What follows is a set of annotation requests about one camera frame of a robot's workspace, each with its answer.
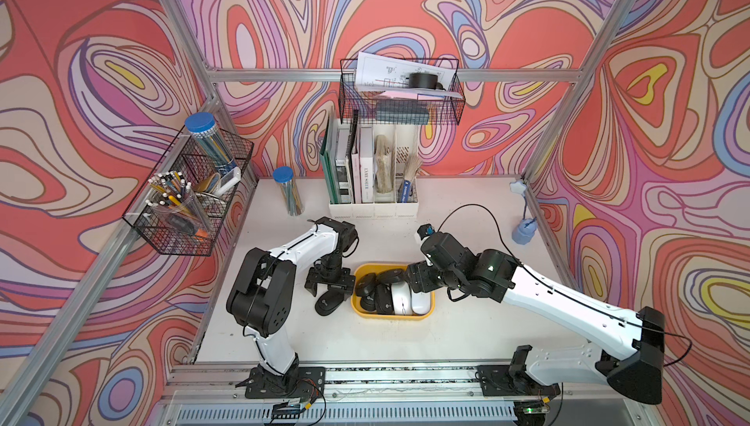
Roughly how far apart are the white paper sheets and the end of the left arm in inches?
20.8

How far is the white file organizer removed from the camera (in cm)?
93

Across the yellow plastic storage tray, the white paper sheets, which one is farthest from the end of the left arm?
the white paper sheets

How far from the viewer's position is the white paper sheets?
858mm

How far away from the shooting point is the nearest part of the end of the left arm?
760mm
